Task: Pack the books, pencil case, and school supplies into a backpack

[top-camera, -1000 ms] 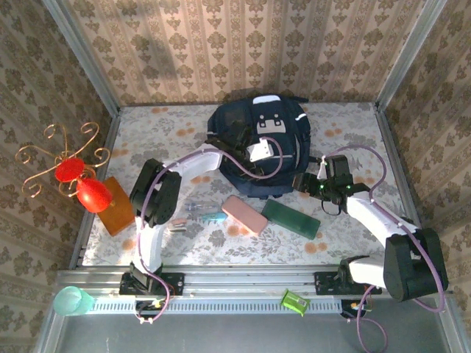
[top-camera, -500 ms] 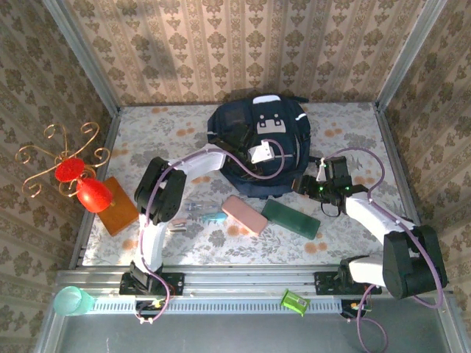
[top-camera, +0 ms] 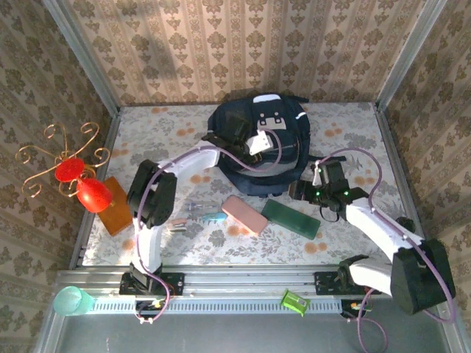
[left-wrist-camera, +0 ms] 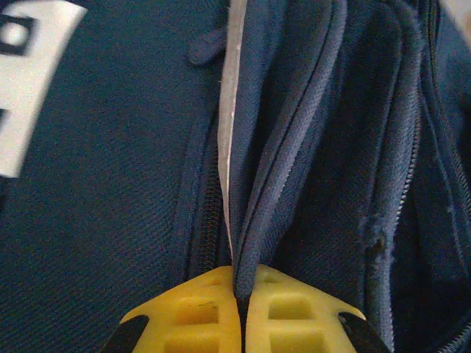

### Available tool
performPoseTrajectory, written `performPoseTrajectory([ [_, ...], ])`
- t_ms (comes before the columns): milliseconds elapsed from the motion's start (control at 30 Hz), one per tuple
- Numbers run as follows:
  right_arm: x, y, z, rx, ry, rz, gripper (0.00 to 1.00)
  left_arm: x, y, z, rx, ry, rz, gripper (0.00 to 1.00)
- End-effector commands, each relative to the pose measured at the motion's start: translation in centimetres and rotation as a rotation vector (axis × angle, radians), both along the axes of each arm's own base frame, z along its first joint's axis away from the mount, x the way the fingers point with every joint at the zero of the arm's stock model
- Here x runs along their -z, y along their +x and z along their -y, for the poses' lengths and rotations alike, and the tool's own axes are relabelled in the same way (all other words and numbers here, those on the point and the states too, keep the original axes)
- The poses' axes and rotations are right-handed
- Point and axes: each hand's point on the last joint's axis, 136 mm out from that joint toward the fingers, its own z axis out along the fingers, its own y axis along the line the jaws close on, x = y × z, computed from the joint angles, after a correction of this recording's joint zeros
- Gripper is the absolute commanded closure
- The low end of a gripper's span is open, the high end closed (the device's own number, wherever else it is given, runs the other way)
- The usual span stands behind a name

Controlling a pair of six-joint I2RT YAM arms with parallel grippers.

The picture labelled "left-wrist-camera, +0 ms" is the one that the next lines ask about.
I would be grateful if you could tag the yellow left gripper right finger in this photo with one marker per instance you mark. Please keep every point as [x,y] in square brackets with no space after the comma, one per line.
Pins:
[294,323]

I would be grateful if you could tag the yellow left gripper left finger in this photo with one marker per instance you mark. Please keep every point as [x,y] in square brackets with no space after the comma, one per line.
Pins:
[191,323]

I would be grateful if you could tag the navy blue backpack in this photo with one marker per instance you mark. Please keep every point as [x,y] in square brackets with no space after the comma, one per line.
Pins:
[110,184]

